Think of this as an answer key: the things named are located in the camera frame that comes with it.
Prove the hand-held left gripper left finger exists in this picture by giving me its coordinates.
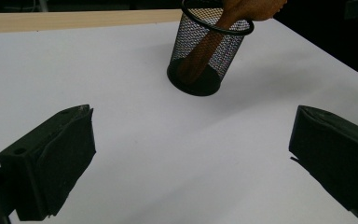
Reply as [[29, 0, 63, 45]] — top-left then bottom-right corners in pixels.
[[0, 105, 97, 222]]

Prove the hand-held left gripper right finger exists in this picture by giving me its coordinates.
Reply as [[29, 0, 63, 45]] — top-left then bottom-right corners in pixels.
[[288, 105, 358, 220]]

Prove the black mesh pen cup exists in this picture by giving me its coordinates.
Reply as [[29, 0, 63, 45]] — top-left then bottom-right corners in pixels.
[[166, 0, 255, 97]]

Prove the brown wooden hairbrush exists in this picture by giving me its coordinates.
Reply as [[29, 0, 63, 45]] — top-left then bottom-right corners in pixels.
[[176, 0, 288, 86]]

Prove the white foam board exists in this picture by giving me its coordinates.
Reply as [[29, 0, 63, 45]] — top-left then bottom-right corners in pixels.
[[0, 18, 358, 224]]

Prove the light wooden table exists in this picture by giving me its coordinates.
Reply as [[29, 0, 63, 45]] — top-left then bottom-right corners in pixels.
[[0, 8, 184, 35]]

